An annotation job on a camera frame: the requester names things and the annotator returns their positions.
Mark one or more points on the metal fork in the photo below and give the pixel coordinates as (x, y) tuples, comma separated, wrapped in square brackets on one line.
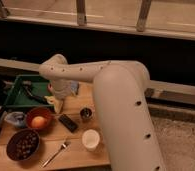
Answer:
[(62, 147)]

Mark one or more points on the black eraser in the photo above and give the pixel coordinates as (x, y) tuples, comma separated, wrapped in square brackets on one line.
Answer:
[(68, 123)]

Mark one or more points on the green plastic tray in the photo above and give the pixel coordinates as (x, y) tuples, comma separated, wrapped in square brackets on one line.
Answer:
[(17, 97)]

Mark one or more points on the orange fruit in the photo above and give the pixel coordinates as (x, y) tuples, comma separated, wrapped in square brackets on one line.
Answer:
[(38, 122)]

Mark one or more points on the blue sponge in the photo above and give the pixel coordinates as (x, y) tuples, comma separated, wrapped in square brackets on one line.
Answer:
[(74, 88)]

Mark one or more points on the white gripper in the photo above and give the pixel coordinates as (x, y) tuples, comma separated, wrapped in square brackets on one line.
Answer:
[(60, 89)]

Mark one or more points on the black handled tool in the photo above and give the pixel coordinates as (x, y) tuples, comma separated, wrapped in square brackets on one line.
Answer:
[(27, 86)]

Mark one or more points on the dark bowl with beans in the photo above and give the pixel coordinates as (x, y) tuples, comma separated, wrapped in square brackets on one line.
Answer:
[(22, 145)]

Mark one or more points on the white paper cup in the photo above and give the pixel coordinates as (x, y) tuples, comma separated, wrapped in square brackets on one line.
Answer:
[(90, 139)]

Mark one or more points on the small metal cup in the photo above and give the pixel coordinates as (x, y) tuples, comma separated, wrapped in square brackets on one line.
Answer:
[(86, 114)]

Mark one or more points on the blue crumpled cloth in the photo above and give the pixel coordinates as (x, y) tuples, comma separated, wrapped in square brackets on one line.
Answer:
[(17, 119)]

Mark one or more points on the orange bowl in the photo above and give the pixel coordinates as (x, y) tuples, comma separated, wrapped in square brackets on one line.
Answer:
[(39, 111)]

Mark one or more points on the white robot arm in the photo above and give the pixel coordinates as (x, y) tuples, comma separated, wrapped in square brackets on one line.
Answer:
[(119, 99)]

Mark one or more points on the yellow object in tray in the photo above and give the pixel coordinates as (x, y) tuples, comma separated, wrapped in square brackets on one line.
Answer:
[(50, 99)]

